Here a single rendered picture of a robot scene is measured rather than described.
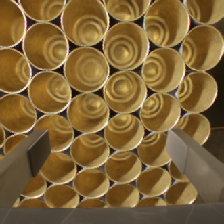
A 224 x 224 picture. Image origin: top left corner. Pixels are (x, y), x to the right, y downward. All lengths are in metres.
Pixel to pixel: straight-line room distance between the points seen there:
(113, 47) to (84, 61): 0.06
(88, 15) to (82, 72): 0.11
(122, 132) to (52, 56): 0.21
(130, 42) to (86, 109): 0.16
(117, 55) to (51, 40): 0.13
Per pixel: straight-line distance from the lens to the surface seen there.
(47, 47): 0.35
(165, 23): 0.35
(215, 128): 1.46
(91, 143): 0.36
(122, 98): 0.33
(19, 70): 0.37
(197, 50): 0.37
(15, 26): 0.38
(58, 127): 0.36
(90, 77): 0.33
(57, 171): 0.36
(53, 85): 0.34
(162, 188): 0.36
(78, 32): 0.33
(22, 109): 0.38
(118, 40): 0.33
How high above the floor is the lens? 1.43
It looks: 76 degrees down
